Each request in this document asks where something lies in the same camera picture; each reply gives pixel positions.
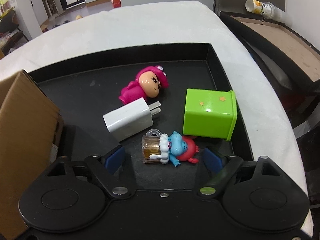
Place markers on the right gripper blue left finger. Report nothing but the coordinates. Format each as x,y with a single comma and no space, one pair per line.
103,168

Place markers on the pink hooded figurine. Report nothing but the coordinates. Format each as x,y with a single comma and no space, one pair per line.
147,84

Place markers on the brown cardboard box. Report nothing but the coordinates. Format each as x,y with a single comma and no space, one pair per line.
30,126

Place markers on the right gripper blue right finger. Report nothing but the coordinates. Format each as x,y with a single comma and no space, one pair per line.
222,167

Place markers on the white charger plug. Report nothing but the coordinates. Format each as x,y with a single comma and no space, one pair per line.
131,119

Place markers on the black tray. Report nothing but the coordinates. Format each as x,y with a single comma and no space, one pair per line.
87,87

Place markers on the yellow white paper cup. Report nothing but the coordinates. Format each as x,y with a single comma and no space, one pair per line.
260,8

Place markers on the green square cup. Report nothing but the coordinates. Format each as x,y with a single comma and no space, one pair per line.
210,113

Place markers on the blue figurine with beer mug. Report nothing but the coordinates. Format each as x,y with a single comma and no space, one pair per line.
158,147

